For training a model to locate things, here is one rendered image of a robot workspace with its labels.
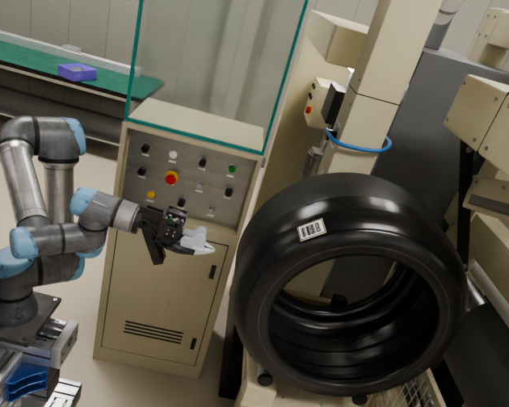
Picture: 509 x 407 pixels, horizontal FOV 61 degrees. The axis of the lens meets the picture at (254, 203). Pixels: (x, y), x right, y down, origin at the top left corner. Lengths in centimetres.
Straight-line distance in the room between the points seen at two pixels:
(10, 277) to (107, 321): 85
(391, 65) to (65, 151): 97
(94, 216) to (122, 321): 119
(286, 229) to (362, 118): 46
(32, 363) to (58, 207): 54
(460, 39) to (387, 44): 378
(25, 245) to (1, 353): 61
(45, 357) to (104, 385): 75
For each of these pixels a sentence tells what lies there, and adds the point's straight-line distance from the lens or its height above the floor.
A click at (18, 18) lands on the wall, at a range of 549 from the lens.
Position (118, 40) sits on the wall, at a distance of 506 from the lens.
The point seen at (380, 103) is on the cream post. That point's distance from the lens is 130.
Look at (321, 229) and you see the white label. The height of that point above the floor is 142.
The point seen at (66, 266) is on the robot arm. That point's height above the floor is 91.
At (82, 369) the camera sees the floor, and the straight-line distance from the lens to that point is 243.
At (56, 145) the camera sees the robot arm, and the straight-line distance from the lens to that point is 141.
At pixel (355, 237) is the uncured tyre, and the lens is 98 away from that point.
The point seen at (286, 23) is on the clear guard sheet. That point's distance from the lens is 162.
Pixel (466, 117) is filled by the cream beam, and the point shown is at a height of 169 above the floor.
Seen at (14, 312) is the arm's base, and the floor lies 77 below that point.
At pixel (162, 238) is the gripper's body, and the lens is 109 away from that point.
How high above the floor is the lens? 185
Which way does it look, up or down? 26 degrees down
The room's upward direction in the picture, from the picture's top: 17 degrees clockwise
